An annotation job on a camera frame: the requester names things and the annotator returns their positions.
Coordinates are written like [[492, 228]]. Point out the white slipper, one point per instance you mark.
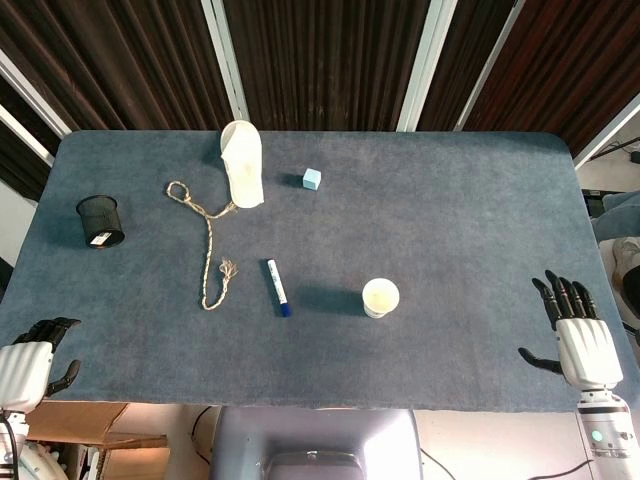
[[245, 165]]

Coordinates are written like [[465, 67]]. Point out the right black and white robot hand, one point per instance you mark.
[[587, 350]]

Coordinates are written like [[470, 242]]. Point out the white paper cup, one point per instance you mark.
[[381, 296]]

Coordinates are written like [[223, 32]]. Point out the light blue cube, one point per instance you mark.
[[312, 179]]

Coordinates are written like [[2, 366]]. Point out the white sneaker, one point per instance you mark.
[[622, 255]]

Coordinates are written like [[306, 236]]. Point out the blue table cloth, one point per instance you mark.
[[425, 225]]

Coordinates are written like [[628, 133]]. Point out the white frame post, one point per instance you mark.
[[227, 55], [30, 95], [487, 70], [607, 130], [422, 65], [25, 135]]

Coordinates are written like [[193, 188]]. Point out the black mesh pen holder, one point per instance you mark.
[[100, 220]]

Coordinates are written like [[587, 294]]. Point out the grey robot torso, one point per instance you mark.
[[315, 440]]

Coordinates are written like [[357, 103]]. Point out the blue capped white marker pen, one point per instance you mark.
[[277, 285]]

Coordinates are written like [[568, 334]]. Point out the brown cardboard box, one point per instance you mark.
[[95, 430]]

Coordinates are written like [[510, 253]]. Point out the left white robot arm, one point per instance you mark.
[[11, 445]]

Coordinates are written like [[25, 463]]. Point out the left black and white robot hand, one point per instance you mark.
[[22, 372]]

